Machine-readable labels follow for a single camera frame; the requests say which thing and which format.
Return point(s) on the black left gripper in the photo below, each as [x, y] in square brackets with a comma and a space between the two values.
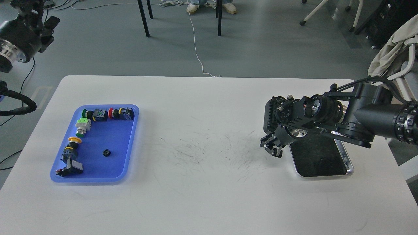
[26, 35]

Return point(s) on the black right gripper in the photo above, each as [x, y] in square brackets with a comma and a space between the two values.
[273, 142]

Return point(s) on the black gear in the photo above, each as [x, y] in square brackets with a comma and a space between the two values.
[106, 152]

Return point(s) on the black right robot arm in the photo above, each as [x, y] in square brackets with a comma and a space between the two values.
[354, 113]

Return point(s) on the silver metal tray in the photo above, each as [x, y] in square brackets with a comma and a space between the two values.
[319, 157]

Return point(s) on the blue plastic tray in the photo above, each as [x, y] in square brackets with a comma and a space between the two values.
[115, 135]

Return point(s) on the black chair leg left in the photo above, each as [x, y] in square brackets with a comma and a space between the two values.
[142, 13]

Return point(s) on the black chair leg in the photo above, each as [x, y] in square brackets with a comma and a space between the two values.
[142, 13]
[219, 15]

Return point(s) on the white green push button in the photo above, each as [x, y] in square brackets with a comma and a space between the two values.
[83, 125]

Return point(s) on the white shoe right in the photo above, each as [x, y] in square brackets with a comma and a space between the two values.
[230, 8]

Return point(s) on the white shoe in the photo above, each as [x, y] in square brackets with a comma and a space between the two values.
[230, 8]
[192, 8]

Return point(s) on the black chair leg right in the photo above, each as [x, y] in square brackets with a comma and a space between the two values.
[219, 15]

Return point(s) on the white shoe left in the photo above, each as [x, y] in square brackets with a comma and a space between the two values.
[192, 8]

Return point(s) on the beige cloth on chair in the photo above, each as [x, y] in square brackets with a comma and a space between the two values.
[393, 48]

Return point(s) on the green push button switch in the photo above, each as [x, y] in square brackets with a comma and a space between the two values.
[95, 115]

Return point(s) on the red push button switch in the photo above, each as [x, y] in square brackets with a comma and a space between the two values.
[124, 113]

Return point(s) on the yellow push button switch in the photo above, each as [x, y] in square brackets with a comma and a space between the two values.
[70, 150]

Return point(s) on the white chair frame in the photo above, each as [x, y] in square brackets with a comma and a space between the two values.
[399, 77]

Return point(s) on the black switch with red tip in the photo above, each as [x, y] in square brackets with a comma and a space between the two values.
[72, 167]

